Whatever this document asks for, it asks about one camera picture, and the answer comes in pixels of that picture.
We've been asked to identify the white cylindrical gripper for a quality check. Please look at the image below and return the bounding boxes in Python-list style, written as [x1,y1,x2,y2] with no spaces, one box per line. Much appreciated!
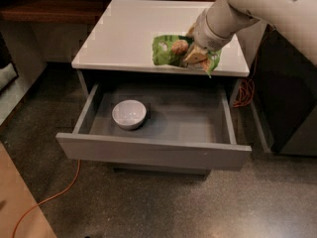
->
[183,9,232,63]

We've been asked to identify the green rice chip bag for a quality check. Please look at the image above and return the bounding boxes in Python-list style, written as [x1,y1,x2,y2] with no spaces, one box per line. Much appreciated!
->
[152,35,221,76]

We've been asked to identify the grey top drawer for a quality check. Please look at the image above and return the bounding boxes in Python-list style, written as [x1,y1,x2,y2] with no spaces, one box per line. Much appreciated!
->
[56,82,251,171]

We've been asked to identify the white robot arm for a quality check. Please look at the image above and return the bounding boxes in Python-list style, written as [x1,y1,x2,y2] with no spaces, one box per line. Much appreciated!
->
[192,0,317,65]

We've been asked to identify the grey drawer cabinet white top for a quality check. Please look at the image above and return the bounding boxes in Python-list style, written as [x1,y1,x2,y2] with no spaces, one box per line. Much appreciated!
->
[71,0,251,182]

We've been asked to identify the white ceramic bowl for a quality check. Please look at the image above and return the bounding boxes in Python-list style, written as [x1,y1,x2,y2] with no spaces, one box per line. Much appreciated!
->
[112,100,147,131]

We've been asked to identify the dark side cabinet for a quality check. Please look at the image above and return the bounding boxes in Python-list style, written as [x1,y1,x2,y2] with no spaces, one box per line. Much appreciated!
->
[253,27,317,156]

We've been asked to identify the dark wooden shelf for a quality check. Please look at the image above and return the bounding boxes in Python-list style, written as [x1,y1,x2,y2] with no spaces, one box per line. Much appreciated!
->
[0,0,215,25]

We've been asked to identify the dark framed panel at left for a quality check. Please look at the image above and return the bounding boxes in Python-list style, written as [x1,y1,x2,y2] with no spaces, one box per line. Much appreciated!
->
[0,33,19,93]

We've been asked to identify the orange extension cable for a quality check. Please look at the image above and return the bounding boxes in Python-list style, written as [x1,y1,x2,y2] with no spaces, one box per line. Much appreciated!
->
[11,0,317,238]

